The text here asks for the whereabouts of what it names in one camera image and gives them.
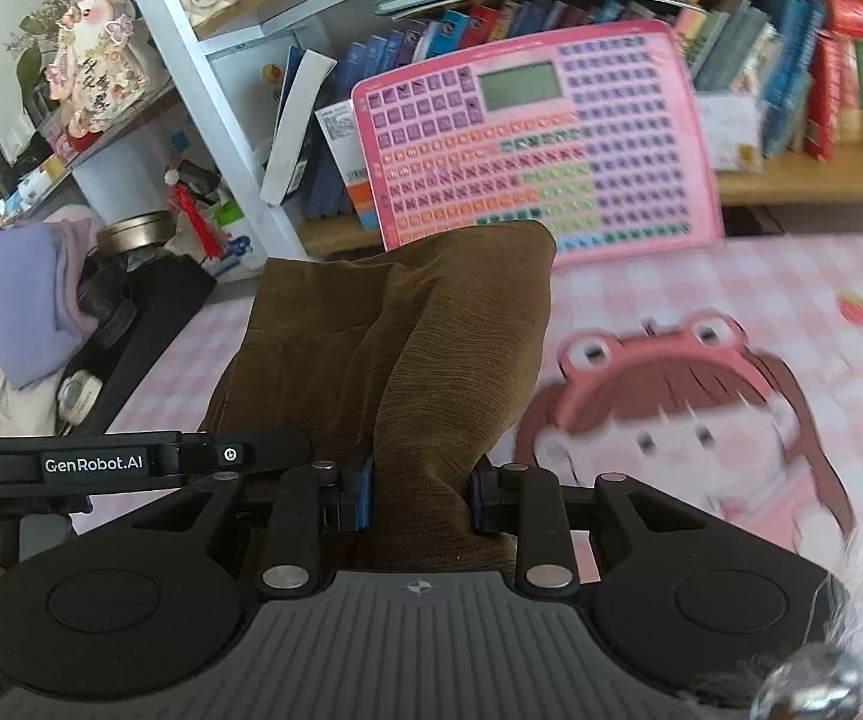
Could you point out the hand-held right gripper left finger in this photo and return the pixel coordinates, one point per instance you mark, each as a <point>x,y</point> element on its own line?
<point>364,495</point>

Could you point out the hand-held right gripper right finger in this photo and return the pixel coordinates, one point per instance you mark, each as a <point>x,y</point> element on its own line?
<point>476,495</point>

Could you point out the brown pants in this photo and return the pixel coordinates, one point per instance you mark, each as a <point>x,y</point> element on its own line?
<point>416,360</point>

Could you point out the white wristwatch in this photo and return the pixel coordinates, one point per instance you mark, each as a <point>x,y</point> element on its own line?
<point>79,394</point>

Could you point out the black case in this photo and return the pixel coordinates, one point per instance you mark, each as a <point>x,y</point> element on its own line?
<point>139,322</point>

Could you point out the lilac folded cloth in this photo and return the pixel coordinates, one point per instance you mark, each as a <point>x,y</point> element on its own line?
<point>26,300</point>

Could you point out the brass bowl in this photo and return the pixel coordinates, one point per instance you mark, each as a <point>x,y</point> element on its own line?
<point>135,232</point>

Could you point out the white jar with green lid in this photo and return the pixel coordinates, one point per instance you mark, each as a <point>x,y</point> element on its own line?
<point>240,244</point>

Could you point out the red tassel ornament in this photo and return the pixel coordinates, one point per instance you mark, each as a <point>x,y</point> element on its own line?
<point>195,217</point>

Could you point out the pink checked cartoon table mat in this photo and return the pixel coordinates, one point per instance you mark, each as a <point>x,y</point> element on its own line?
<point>701,300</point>

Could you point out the orange and white box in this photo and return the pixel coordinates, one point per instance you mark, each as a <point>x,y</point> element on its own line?
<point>345,157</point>

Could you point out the pink toy keyboard tablet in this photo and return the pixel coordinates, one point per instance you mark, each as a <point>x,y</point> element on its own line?
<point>551,150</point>

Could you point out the shiny clear bead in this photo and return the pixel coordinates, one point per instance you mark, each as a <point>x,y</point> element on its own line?
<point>806,682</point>

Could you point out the thick white-edged book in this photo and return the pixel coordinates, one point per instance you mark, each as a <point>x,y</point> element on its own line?
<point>300,120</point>

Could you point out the pink and white doll ornament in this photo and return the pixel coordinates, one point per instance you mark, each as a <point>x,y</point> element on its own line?
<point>94,67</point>

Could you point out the small white box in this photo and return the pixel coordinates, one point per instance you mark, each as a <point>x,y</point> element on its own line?
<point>731,131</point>

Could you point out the stack of leaning colourful books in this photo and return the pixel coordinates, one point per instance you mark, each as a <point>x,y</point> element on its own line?
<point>761,52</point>

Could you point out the red standing book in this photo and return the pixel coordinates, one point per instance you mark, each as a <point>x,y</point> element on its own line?
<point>825,97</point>

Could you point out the white frame wooden bookshelf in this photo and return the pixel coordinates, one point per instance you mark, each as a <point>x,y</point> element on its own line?
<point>199,90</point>

